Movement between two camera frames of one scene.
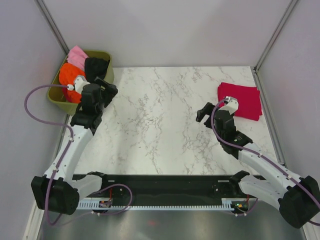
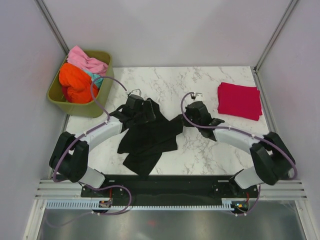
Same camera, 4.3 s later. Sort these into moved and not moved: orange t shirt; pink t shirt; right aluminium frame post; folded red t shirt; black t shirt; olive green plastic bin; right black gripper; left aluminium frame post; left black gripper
Moved: left black gripper; right black gripper; black t shirt
Not moved: left aluminium frame post; folded red t shirt; orange t shirt; pink t shirt; olive green plastic bin; right aluminium frame post
